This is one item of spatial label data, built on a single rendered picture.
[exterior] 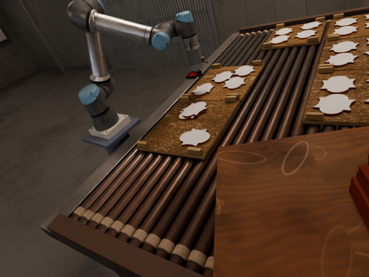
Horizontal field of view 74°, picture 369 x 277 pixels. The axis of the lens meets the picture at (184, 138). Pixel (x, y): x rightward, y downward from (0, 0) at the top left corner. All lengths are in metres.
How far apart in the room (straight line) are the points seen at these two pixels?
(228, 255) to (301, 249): 0.14
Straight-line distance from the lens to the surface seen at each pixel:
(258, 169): 0.68
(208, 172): 0.88
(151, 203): 0.87
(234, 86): 1.34
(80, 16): 1.25
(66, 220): 0.96
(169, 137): 1.09
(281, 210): 0.59
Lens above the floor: 1.51
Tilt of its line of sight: 34 degrees down
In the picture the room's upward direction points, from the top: 20 degrees counter-clockwise
